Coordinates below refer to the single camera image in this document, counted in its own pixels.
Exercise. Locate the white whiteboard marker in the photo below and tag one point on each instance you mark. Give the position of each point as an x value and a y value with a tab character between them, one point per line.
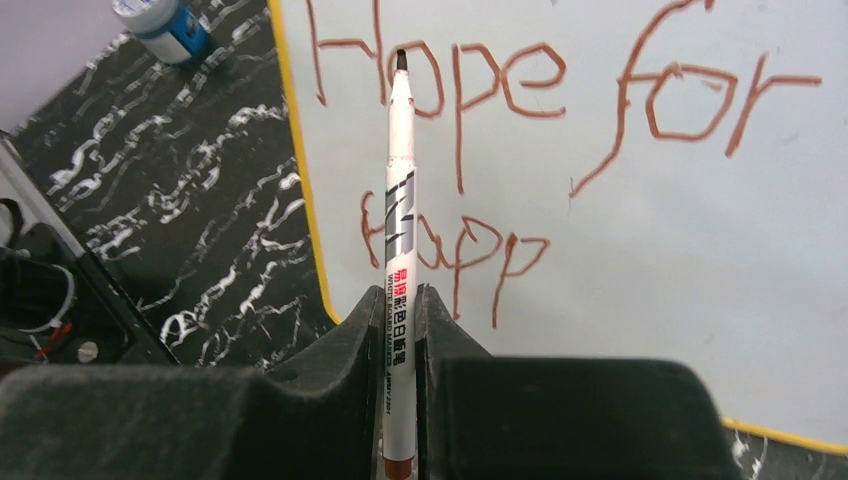
399	437

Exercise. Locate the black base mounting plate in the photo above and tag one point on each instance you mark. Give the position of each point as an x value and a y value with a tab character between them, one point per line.
58	306

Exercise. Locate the yellow framed whiteboard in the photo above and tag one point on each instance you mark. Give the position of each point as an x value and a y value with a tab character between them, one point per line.
662	179

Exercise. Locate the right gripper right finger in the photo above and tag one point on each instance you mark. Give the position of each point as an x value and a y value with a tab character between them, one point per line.
493	417

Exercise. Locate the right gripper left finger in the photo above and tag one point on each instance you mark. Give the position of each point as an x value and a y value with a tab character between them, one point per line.
313	417

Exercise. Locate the blue white tape roll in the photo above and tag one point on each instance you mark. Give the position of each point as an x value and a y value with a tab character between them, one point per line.
167	28

